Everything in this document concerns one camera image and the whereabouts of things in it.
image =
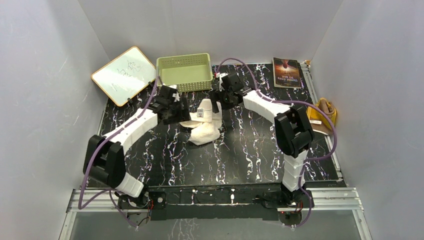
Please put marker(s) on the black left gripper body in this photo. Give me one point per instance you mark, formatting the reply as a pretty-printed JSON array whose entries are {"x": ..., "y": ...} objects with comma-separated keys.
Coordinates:
[{"x": 171, "y": 107}]

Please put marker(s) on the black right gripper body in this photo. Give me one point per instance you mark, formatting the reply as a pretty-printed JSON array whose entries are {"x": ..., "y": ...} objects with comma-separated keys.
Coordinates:
[{"x": 225, "y": 99}]

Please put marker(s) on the white terry towel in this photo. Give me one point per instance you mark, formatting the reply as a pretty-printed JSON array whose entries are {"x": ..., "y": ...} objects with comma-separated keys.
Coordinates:
[{"x": 204, "y": 124}]

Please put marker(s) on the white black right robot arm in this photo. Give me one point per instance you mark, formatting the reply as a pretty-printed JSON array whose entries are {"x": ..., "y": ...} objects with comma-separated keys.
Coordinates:
[{"x": 293, "y": 130}]

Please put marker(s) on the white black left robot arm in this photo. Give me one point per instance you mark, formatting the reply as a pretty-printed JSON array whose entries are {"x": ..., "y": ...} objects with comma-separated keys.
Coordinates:
[{"x": 105, "y": 155}]

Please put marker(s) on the green perforated plastic basket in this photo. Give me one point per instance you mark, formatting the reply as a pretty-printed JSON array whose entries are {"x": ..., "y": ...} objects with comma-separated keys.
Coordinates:
[{"x": 190, "y": 72}]

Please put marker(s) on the wood framed whiteboard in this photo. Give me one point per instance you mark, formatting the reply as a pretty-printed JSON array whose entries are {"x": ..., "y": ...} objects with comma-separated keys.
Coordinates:
[{"x": 125, "y": 76}]

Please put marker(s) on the dark paperback book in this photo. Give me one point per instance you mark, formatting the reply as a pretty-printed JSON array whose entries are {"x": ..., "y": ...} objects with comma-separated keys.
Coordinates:
[{"x": 286, "y": 73}]

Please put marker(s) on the orange brown towel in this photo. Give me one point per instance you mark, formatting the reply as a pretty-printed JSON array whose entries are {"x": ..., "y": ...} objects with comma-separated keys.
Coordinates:
[{"x": 320, "y": 121}]

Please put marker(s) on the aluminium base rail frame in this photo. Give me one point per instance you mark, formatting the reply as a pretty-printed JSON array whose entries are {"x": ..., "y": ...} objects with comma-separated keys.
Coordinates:
[{"x": 240, "y": 201}]

